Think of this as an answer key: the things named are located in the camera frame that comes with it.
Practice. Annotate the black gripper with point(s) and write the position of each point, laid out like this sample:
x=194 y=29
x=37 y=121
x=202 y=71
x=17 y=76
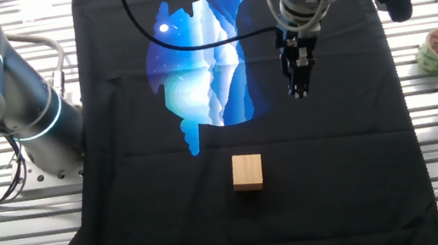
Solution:
x=287 y=42

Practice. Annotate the small wooden block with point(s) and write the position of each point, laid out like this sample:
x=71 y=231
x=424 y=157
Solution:
x=247 y=172

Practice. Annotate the black cloth with blue print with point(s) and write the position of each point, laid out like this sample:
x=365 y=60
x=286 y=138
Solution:
x=340 y=187

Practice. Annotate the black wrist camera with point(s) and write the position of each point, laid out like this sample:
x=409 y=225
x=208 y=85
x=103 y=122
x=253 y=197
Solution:
x=400 y=9

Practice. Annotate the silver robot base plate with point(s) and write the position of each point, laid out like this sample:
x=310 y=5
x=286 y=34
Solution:
x=51 y=182

